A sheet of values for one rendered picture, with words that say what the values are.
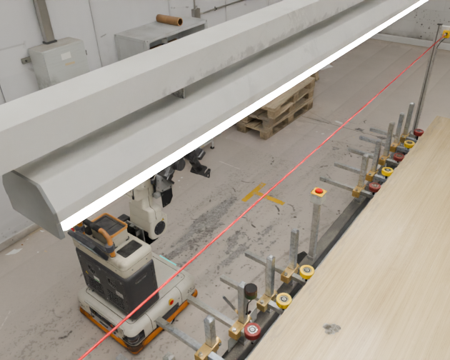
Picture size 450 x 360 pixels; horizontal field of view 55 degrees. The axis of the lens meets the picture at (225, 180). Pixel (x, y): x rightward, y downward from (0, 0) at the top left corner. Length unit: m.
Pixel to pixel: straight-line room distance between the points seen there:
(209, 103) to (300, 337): 1.62
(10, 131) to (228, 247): 3.47
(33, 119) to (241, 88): 0.40
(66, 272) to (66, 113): 3.47
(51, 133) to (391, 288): 2.16
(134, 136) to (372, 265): 2.10
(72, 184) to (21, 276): 3.56
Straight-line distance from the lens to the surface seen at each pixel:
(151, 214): 2.94
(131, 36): 4.37
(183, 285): 3.27
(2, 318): 3.86
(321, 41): 1.09
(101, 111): 0.60
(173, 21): 4.62
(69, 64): 3.98
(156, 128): 0.67
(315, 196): 2.51
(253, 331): 2.20
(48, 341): 3.57
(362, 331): 2.28
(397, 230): 2.87
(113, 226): 2.86
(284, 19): 0.94
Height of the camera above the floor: 2.67
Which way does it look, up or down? 34 degrees down
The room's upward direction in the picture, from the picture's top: 2 degrees counter-clockwise
